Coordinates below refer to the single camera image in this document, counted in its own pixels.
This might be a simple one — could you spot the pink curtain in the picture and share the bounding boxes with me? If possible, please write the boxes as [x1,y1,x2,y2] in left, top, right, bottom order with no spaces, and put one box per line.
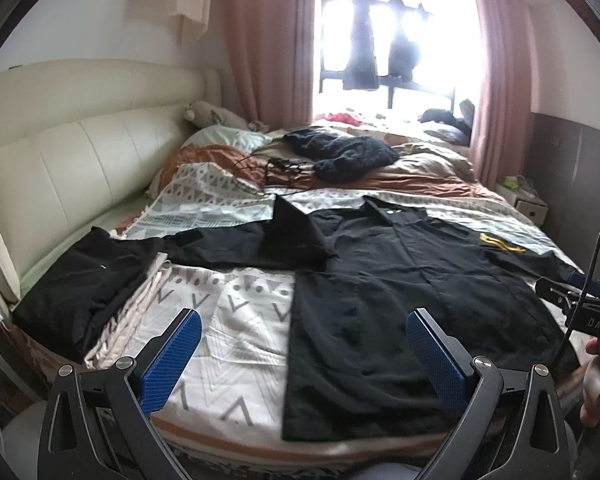
[220,0,315,129]
[470,0,532,190]

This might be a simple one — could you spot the person right hand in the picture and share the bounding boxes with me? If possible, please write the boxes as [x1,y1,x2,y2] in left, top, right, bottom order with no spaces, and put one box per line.
[580,338,600,428]

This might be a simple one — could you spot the light green pillow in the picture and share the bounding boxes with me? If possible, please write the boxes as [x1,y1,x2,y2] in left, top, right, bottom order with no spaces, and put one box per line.
[183,125,273,154]

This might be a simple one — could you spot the red clothes by window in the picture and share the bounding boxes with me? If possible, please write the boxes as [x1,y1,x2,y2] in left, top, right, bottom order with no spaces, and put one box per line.
[314,110,363,127]

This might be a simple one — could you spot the white bedside table right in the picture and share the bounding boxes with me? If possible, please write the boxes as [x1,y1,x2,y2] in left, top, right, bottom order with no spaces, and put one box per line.
[495,176,548,226]

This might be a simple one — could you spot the folded black clothes stack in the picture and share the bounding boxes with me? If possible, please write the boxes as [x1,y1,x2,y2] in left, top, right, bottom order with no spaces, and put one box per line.
[12,226,164,363]

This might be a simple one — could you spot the cream leather headboard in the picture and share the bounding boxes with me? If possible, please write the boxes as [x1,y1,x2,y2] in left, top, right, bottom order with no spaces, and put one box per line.
[0,60,222,302]

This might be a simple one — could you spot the orange brown blanket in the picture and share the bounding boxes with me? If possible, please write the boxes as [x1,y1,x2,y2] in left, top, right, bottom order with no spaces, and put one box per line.
[148,145,503,202]

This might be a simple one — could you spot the dark knitted sweater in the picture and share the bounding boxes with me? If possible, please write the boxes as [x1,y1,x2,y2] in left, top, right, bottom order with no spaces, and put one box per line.
[283,128,400,184]

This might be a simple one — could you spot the grey plush toy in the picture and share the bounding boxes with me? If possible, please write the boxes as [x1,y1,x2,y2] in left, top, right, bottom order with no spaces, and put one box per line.
[184,101,270,133]

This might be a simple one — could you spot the dark clothes pile by window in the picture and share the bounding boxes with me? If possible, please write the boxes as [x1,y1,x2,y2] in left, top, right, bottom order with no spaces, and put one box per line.
[418,99,475,148]

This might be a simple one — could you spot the hanging dark garment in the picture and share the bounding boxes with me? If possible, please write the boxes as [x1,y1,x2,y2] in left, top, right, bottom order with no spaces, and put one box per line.
[388,24,419,82]
[342,0,379,91]

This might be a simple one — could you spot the black cable on bed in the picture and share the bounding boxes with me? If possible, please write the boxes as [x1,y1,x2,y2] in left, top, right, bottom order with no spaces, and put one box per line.
[229,154,316,196]

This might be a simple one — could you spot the large black shirt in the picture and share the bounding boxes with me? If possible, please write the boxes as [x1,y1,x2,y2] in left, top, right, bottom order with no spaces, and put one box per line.
[166,196,579,442]

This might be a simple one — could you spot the beige duvet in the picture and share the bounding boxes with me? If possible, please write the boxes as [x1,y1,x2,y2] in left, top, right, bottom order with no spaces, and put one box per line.
[316,127,477,183]

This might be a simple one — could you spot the right pink curtain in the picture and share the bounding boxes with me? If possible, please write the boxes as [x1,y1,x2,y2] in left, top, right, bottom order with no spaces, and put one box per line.
[470,0,532,190]

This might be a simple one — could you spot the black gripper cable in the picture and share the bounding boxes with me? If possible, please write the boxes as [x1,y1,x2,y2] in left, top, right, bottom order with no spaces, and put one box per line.
[549,216,600,376]

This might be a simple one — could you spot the left pink curtain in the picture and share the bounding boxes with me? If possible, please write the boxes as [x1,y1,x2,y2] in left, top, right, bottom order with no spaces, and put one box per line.
[220,0,315,129]

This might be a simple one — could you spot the hanging dark garment left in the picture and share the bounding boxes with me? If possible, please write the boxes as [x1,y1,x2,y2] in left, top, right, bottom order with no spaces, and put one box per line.
[342,0,379,91]

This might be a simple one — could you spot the hanging dark garment right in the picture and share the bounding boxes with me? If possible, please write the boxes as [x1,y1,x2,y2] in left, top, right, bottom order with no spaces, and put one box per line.
[388,24,419,82]

